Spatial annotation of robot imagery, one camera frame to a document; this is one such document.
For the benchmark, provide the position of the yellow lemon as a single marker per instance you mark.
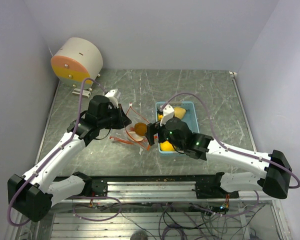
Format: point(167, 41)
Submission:
point(179, 112)

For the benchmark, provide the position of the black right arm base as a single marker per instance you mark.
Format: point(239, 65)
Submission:
point(208, 186)

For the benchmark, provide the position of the brown round fruit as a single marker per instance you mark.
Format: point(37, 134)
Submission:
point(140, 128)

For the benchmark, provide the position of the tan mushroom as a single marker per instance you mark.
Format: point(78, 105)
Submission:
point(135, 137)

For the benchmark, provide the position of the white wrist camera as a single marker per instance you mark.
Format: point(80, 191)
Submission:
point(168, 113)
point(113, 95)

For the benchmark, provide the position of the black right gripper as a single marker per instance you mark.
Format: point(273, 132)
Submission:
point(157, 129)

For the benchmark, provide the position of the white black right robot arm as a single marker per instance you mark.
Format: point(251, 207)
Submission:
point(267, 172)

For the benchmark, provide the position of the white corner clip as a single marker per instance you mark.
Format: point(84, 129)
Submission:
point(233, 74)

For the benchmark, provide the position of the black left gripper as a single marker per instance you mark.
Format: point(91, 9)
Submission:
point(122, 119)

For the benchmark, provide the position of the aluminium rail frame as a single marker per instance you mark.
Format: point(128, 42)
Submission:
point(158, 211)

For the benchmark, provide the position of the clear orange zip top bag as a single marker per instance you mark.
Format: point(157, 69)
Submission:
point(121, 135)

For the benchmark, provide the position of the small white metal bracket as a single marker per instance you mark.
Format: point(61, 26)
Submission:
point(84, 93)

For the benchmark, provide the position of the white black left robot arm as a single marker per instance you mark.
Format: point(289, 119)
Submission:
point(35, 192)

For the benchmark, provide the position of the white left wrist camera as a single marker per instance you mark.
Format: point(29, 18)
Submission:
point(113, 95)

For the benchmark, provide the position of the cream cylindrical drawer box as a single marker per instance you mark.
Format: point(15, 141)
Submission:
point(77, 60)

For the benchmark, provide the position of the yellow bell pepper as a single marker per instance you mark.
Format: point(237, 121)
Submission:
point(159, 116)

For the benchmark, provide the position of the light blue plastic basket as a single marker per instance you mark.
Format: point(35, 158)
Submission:
point(190, 118)

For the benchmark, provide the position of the orange fruit left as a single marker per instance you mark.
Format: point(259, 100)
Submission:
point(166, 146)

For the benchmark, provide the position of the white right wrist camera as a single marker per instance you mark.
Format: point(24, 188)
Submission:
point(168, 113)

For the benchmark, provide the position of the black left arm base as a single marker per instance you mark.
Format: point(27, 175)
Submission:
point(93, 186)

